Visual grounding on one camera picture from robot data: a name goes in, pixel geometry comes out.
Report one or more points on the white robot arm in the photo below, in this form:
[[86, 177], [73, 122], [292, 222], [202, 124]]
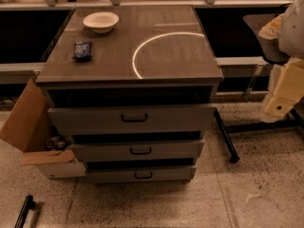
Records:
[[288, 29]]

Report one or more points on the grey top drawer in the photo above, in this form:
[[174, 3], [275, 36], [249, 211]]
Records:
[[132, 119]]

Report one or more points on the black chair with metal legs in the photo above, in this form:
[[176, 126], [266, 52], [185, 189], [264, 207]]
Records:
[[272, 55]]

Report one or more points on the cans inside cardboard box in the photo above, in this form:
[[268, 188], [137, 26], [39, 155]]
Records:
[[57, 142]]

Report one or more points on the black bar on floor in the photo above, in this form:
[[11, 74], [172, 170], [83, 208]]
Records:
[[28, 205]]

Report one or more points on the grey drawer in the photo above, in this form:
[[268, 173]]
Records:
[[160, 173], [132, 119], [131, 151]]

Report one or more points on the grey drawer cabinet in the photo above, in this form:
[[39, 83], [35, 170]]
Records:
[[153, 56]]

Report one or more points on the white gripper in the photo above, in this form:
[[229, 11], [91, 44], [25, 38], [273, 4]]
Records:
[[293, 32]]

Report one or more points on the grey bottom drawer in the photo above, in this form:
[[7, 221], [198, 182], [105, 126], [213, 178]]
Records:
[[160, 173]]

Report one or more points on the white bowl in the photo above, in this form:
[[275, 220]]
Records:
[[101, 22]]

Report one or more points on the dark snack packet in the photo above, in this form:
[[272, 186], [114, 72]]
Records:
[[82, 51]]

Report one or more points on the open cardboard box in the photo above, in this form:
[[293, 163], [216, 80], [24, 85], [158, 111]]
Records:
[[30, 130]]

